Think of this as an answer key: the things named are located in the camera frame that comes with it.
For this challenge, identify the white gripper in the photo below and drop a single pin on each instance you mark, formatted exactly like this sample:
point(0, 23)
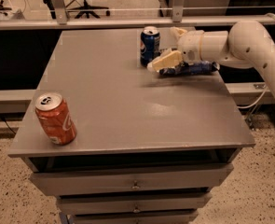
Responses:
point(189, 46)

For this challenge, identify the blue pepsi can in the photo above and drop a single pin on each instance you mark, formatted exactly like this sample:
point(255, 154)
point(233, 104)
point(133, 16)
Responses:
point(149, 48)

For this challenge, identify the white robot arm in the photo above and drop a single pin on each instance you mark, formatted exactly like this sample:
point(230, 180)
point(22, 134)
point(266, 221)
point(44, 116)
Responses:
point(246, 45)

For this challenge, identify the blue chip bag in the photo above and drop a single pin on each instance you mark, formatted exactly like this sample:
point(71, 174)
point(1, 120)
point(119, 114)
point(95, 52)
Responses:
point(186, 69)

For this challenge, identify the orange soda can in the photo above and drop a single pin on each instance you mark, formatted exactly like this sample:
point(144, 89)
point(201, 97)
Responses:
point(54, 116)

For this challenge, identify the grey drawer cabinet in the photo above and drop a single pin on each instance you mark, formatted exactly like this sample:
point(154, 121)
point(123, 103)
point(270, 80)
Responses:
point(127, 117)

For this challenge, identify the bottom grey drawer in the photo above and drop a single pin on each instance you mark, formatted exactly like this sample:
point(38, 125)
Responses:
point(165, 217)

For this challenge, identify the grey drawer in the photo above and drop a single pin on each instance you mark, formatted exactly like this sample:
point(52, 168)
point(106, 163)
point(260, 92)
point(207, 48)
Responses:
point(135, 179)
point(133, 203)
point(165, 217)

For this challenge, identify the top grey drawer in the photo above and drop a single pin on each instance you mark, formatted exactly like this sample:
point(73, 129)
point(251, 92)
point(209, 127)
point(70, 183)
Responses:
point(135, 179)

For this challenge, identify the middle grey drawer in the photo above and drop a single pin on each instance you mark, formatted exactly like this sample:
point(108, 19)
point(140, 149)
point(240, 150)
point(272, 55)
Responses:
point(133, 203)

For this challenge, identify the metal railing frame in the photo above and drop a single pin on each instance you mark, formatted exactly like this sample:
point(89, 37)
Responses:
point(61, 14)

